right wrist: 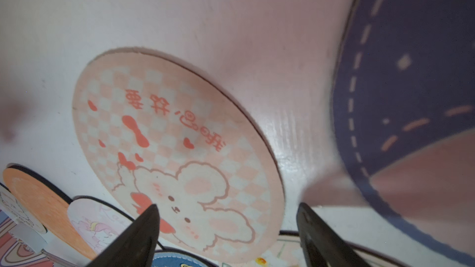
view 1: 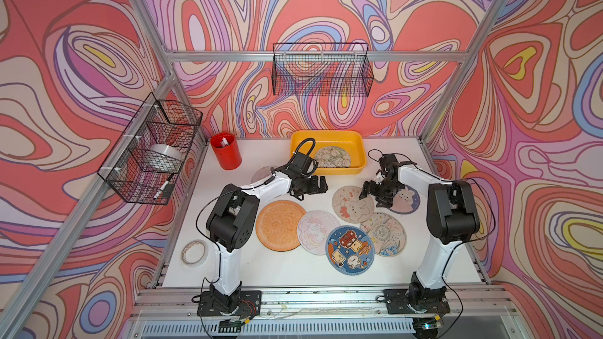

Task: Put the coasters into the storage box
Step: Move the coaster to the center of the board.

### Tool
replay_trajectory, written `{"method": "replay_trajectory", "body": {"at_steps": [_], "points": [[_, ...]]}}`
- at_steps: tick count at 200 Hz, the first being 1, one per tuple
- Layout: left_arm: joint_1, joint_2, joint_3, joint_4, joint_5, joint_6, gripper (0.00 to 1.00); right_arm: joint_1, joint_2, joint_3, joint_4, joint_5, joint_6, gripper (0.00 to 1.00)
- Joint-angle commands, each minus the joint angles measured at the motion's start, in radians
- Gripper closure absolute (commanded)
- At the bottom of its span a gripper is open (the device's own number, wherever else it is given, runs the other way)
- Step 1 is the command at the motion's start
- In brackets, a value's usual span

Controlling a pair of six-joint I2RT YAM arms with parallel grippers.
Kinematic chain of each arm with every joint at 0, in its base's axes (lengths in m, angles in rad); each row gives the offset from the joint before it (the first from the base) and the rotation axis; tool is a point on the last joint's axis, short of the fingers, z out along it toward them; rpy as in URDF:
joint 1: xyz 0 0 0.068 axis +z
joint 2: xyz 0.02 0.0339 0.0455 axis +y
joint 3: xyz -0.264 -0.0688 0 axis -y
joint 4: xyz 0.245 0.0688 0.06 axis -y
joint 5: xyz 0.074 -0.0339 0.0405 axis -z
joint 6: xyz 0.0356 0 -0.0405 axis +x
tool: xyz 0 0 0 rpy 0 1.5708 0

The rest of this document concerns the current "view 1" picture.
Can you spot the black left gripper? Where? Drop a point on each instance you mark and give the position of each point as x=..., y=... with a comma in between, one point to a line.
x=315, y=187

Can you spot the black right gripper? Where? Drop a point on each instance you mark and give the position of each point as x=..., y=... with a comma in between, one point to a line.
x=368, y=187

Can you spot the purple space bunny coaster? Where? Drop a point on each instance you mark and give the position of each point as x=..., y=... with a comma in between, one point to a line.
x=406, y=201

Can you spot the pink bunny coaster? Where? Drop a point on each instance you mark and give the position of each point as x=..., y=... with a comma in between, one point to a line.
x=348, y=206

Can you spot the green floral bear coaster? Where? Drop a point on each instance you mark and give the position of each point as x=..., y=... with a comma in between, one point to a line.
x=333, y=157

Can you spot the pink rainbow horse coaster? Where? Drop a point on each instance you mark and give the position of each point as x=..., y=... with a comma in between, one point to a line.
x=262, y=174

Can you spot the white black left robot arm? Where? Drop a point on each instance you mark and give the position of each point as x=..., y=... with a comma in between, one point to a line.
x=231, y=221

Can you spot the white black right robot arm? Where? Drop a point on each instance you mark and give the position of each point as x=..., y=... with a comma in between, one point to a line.
x=451, y=216

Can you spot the pink unicorn coaster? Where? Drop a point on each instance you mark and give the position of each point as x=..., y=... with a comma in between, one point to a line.
x=314, y=229

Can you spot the beige wave pattern coaster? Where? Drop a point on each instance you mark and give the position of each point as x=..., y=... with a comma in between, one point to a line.
x=387, y=234

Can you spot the orange waffle pattern coaster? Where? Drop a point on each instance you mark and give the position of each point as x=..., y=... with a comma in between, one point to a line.
x=277, y=224

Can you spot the blue toast cartoon coaster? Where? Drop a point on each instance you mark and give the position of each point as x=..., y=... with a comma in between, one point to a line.
x=350, y=250

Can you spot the red cylindrical cup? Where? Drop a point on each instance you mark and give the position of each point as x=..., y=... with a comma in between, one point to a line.
x=226, y=150

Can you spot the clear tape roll on table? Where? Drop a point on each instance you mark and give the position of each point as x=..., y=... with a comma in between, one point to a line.
x=194, y=253

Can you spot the white marker in basket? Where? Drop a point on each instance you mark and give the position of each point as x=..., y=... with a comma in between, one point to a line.
x=165, y=186

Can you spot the silver tape roll in basket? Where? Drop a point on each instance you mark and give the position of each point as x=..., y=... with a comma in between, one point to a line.
x=163, y=158

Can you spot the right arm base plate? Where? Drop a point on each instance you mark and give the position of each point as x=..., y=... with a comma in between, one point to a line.
x=416, y=301

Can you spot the black wire basket on back wall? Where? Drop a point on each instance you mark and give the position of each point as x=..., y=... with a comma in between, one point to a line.
x=322, y=69

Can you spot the black wire basket on wall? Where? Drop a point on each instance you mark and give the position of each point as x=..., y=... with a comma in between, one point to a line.
x=157, y=142
x=322, y=69

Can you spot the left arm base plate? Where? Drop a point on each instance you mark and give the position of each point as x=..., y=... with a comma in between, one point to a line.
x=245, y=303

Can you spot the black wire basket on left wall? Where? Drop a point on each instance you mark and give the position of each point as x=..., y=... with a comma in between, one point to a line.
x=157, y=142

